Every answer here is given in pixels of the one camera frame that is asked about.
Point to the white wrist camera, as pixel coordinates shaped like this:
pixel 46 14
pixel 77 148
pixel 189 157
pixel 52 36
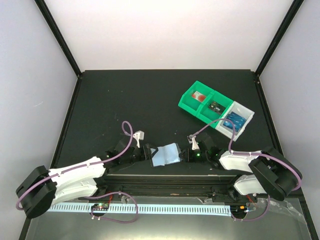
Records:
pixel 138 136
pixel 194 144

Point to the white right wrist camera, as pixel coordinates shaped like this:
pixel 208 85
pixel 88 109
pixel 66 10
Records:
pixel 194 144

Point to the white slotted cable duct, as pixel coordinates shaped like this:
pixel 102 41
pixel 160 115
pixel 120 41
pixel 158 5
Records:
pixel 153 209

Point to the black corner frame post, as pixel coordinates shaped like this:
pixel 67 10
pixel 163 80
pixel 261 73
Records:
pixel 50 21
pixel 282 29

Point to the green plastic bin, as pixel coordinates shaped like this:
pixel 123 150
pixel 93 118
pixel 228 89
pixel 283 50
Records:
pixel 206 115
pixel 189 104

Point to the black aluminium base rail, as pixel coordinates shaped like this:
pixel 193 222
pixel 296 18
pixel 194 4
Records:
pixel 216 187

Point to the controller board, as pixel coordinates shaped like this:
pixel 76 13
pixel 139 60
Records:
pixel 241 209
pixel 100 207

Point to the right controller board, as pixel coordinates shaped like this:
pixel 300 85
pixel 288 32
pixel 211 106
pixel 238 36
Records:
pixel 241 209

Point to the white plastic bin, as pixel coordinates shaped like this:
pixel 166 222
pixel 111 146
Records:
pixel 240 110

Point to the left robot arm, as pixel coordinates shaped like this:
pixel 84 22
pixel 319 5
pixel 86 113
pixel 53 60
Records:
pixel 44 188

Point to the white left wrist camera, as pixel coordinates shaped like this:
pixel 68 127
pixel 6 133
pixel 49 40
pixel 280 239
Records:
pixel 138 136

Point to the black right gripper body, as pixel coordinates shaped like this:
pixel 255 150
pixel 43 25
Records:
pixel 195 158

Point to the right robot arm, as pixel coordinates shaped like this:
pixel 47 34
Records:
pixel 264 171

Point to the dark card in bin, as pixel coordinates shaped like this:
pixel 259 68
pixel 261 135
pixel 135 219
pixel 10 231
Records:
pixel 216 107

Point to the black corner frame post left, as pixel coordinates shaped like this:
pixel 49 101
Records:
pixel 50 21

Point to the blue credit card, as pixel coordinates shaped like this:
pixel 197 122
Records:
pixel 234 117

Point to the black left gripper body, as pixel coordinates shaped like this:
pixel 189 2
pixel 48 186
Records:
pixel 145 154

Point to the red card in bin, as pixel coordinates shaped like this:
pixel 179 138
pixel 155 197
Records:
pixel 200 97

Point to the black corner frame post right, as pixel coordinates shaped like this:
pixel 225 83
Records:
pixel 282 29

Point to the left controller board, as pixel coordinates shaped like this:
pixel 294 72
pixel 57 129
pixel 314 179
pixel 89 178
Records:
pixel 100 207

